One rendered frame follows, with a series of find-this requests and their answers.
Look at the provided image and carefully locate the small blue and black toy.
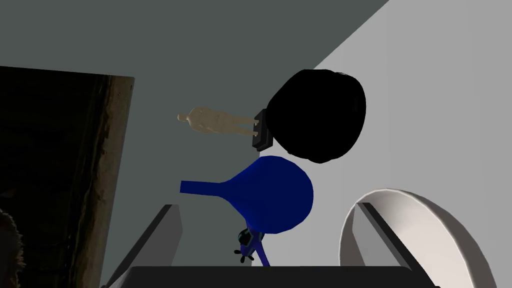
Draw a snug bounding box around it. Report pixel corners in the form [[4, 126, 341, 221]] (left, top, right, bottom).
[[233, 225, 272, 267]]

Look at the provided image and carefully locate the dark brown wooden panel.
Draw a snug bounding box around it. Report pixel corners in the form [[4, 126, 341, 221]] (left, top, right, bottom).
[[0, 65, 136, 288]]

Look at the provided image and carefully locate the black round object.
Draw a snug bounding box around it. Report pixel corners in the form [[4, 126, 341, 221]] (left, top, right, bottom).
[[265, 68, 367, 165]]

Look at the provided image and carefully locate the white bowl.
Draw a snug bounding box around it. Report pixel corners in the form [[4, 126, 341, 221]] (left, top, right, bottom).
[[338, 187, 499, 288]]

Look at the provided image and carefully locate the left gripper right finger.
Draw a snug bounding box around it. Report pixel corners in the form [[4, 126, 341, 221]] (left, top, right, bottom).
[[352, 201, 422, 271]]

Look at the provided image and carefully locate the blue round vase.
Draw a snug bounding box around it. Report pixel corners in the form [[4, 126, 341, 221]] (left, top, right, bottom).
[[179, 155, 315, 235]]

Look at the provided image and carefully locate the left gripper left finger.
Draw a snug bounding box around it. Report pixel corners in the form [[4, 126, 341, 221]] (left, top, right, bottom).
[[102, 203, 184, 288]]

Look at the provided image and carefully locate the beige human figurine black base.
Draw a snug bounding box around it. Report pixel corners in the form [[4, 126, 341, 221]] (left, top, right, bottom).
[[177, 105, 275, 153]]

